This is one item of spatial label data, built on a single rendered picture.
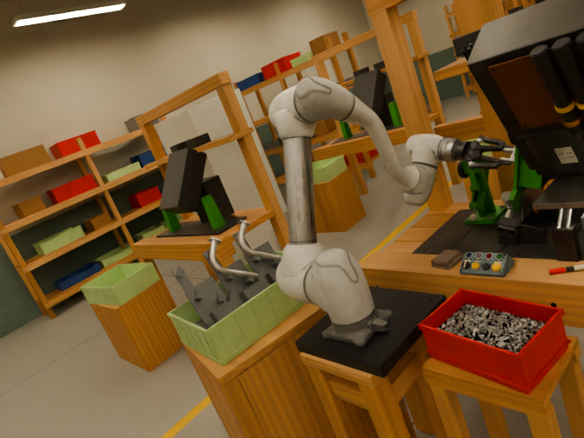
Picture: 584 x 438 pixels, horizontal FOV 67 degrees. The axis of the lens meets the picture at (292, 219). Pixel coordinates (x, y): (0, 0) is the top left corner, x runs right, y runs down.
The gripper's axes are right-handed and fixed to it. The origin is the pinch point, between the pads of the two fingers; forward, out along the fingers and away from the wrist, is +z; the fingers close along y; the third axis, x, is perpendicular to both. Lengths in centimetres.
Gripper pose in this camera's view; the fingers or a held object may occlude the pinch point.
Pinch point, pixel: (513, 155)
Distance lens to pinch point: 173.9
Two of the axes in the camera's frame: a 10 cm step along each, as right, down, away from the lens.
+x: 6.2, 3.0, 7.2
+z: 7.0, 2.1, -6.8
